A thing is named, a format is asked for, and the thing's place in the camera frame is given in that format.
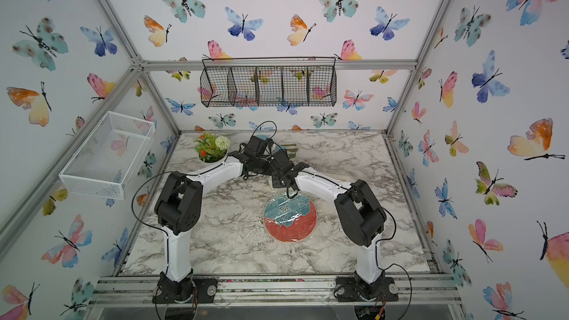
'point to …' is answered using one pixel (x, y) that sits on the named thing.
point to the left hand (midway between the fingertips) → (278, 165)
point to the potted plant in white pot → (211, 148)
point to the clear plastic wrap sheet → (290, 219)
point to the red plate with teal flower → (290, 219)
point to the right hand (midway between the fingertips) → (282, 176)
